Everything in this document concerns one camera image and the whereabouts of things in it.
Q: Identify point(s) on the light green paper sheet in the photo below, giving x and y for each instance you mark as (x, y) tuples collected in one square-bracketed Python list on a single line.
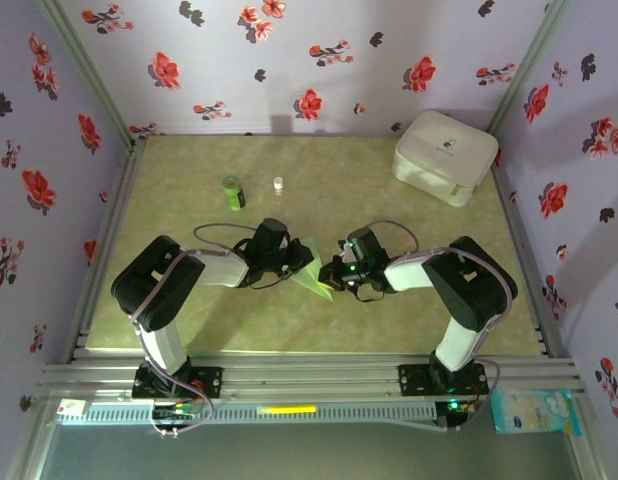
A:
[(310, 280)]

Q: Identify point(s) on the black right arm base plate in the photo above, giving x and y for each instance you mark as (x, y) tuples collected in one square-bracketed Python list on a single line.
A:
[(414, 380)]

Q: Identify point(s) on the aluminium mounting rail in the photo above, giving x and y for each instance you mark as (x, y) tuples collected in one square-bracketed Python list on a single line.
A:
[(309, 377)]

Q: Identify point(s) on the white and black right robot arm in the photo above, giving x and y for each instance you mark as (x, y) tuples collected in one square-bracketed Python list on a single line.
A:
[(409, 272)]

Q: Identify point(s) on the blue wet wipes packet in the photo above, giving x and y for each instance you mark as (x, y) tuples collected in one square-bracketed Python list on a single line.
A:
[(534, 412)]

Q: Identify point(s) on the yellow strip label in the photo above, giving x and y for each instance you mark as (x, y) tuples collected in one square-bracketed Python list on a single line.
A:
[(286, 409)]

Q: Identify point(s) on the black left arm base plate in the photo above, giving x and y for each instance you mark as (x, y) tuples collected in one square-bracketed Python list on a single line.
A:
[(211, 381)]

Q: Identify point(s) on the aluminium table side rail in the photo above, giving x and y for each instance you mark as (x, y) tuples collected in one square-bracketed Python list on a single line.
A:
[(512, 210), (103, 250)]

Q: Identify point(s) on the small white box red mark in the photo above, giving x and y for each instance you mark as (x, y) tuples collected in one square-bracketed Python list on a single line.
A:
[(71, 407)]

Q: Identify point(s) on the green bottle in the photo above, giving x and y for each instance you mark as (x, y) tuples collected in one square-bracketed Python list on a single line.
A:
[(235, 196)]

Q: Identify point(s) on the small white bottle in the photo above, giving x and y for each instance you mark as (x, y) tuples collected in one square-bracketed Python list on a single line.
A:
[(278, 185)]

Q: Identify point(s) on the aluminium frame post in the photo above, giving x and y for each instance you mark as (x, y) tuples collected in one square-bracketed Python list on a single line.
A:
[(528, 65), (589, 445), (34, 440), (88, 70)]

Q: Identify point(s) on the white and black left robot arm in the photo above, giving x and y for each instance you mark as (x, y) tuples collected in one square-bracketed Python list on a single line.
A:
[(221, 270)]

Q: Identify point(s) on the white zippered case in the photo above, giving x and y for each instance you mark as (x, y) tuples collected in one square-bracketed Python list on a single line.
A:
[(441, 150)]

